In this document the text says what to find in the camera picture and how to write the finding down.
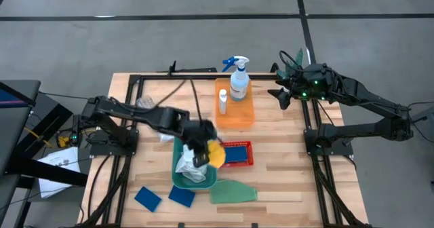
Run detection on black aluminium rig frame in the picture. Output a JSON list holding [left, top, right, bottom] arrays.
[[77, 60, 372, 228]]

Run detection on orange plastic tray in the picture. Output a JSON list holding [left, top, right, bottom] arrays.
[[214, 77, 256, 130]]

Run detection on green cloth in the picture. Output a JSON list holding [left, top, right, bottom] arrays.
[[209, 179, 259, 206]]

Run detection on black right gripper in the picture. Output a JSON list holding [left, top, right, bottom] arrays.
[[267, 63, 336, 111]]

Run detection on small white bottle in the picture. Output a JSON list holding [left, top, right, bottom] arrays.
[[218, 88, 228, 115]]

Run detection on yellow cloth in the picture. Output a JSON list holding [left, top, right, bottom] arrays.
[[206, 139, 227, 170]]

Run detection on teal plastic bin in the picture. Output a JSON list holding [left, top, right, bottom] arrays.
[[172, 136, 219, 191]]

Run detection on yellow cable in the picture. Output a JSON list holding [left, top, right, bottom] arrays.
[[23, 126, 71, 149]]

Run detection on labelled blue spray bottle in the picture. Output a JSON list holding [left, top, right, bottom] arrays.
[[222, 55, 251, 102]]

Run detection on black device green light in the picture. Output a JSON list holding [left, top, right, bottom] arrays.
[[68, 113, 81, 147]]

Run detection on blue kitchen sponge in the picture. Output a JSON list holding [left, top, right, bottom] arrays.
[[167, 185, 197, 209], [134, 186, 163, 213], [223, 145, 250, 164]]

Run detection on white paper sheets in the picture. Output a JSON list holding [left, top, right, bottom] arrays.
[[37, 147, 82, 200]]

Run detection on red plastic basket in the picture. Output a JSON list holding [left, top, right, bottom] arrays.
[[216, 140, 256, 170]]

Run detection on black side table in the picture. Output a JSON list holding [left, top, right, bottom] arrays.
[[0, 79, 90, 228]]

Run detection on clear spray bottle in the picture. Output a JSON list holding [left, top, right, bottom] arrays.
[[135, 96, 176, 144]]

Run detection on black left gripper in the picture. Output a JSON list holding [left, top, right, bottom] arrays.
[[184, 119, 218, 168]]

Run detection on white cloth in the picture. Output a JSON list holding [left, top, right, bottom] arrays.
[[174, 144, 209, 184]]

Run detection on potted plant white pot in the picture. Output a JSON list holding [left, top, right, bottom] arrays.
[[276, 47, 304, 80]]

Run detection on black floor cable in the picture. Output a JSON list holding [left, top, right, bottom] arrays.
[[403, 101, 434, 133]]

